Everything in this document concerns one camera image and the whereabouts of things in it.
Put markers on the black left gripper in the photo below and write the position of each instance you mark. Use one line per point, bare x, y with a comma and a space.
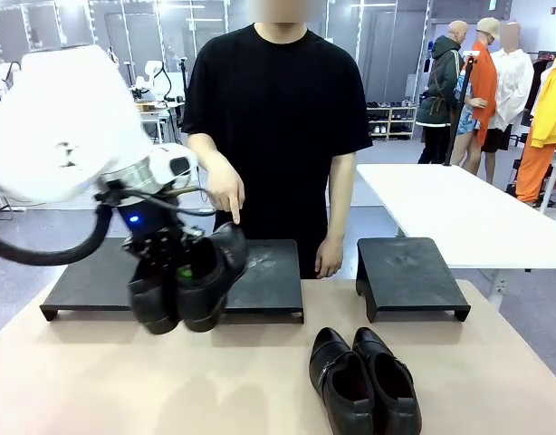
144, 226

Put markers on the black leather loafer shoe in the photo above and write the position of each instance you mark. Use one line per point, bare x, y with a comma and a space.
214, 276
153, 303

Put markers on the person's left forearm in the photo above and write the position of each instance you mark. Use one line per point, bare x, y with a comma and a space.
340, 195

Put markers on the person's right forearm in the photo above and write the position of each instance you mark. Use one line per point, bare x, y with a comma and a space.
204, 145

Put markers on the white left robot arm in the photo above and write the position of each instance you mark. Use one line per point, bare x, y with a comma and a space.
69, 113

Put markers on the black shoe stand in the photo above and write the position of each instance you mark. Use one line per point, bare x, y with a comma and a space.
271, 281
92, 285
407, 276

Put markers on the person in black t-shirt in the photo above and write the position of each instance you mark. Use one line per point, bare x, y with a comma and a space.
278, 113

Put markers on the person's right hand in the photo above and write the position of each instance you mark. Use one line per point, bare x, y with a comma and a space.
223, 181

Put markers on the person's left hand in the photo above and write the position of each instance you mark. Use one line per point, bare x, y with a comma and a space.
328, 256

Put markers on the background workbench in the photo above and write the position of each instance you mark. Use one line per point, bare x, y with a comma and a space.
162, 118

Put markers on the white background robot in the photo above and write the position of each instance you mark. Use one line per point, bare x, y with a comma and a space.
153, 77

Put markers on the black buckle leather shoe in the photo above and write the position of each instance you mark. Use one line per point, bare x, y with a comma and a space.
339, 389
391, 389

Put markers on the white shoe rack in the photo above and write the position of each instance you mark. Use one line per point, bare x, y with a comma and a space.
391, 120

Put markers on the white folding table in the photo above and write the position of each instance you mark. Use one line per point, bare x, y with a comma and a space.
454, 208

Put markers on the mannequin in dark green jacket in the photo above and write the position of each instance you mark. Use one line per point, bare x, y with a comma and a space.
441, 86

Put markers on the black tripod pole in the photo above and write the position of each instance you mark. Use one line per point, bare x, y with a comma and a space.
459, 109

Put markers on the mannequin with orange cloth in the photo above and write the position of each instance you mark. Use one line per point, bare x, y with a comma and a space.
479, 86

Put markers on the orange hanging trousers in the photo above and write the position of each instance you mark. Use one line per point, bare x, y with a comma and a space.
533, 172

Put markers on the mannequin in white shirt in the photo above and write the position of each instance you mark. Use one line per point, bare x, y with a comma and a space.
513, 86

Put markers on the yellow hanging garment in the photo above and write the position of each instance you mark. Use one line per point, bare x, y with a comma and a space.
549, 104

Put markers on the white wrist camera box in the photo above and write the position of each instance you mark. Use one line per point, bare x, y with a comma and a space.
176, 165

